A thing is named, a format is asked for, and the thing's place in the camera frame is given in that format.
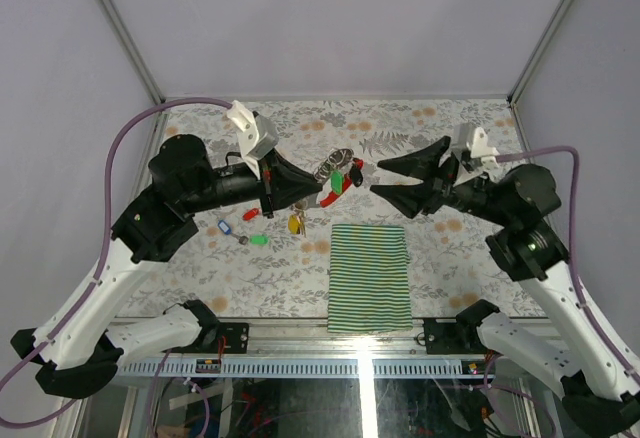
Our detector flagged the red tagged key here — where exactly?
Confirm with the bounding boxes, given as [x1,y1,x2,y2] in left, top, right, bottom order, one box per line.
[242,208,261,221]

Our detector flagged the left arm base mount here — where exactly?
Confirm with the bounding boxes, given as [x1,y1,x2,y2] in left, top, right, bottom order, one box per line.
[163,299,250,356]

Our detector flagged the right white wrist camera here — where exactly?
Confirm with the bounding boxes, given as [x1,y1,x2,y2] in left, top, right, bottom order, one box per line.
[449,123,499,186]

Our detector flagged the aluminium front rail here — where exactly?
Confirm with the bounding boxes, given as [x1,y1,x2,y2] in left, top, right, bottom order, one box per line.
[74,315,606,357]

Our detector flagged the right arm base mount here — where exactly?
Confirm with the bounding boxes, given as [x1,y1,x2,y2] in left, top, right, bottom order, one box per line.
[414,299,500,355]

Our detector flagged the red handled silver keyring carabiner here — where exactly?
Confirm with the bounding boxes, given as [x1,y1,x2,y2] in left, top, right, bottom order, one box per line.
[312,148,364,208]

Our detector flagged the blue tagged key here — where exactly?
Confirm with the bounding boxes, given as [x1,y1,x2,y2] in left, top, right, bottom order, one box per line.
[217,220,232,235]

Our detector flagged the green striped cloth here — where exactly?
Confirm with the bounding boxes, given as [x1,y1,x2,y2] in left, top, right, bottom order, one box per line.
[327,224,412,334]

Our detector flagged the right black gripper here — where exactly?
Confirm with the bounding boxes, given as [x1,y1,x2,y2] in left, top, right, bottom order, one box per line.
[370,134,514,226]

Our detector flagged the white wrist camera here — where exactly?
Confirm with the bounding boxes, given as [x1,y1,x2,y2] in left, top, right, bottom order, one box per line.
[449,123,499,186]
[225,100,279,180]

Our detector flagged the green tagged key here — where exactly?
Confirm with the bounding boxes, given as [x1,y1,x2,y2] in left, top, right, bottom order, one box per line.
[238,235,269,246]
[330,171,345,195]

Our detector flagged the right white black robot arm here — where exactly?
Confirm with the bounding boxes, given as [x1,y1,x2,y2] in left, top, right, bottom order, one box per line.
[370,132,639,437]

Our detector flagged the floral table mat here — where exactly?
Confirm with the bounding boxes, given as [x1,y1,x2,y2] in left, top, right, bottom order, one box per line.
[119,99,541,318]

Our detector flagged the white slotted cable duct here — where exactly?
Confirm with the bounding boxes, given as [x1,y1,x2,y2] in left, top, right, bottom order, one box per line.
[118,357,465,379]

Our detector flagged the green tagged key on table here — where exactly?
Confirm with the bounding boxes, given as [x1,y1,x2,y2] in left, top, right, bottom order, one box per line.
[238,235,269,246]

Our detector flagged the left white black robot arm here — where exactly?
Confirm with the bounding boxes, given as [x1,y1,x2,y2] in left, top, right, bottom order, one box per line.
[11,134,322,399]

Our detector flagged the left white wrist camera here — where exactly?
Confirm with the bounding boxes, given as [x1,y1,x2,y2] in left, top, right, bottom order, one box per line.
[225,100,279,180]

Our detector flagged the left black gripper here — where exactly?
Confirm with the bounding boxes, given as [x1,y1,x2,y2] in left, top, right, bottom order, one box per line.
[182,146,324,217]

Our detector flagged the yellow tagged keys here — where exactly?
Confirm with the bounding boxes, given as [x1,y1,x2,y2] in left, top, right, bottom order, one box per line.
[287,202,306,236]

